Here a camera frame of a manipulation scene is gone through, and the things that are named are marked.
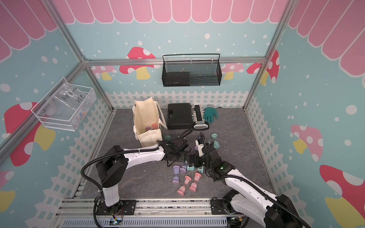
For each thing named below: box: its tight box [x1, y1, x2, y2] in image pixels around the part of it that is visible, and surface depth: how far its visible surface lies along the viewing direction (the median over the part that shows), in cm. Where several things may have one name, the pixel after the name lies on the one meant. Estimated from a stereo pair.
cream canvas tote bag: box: [132, 96, 168, 148], surface depth 91 cm
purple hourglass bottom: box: [171, 176, 180, 185], surface depth 83 cm
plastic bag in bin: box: [46, 77, 87, 119], surface depth 74 cm
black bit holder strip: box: [191, 104, 210, 131], surface depth 115 cm
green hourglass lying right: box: [186, 164, 205, 174], surface depth 87 cm
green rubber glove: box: [203, 106, 219, 124], surface depth 118 cm
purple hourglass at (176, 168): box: [172, 164, 181, 175], surface depth 87 cm
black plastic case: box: [167, 103, 193, 130], surface depth 114 cm
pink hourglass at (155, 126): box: [151, 123, 159, 130], surface depth 108 cm
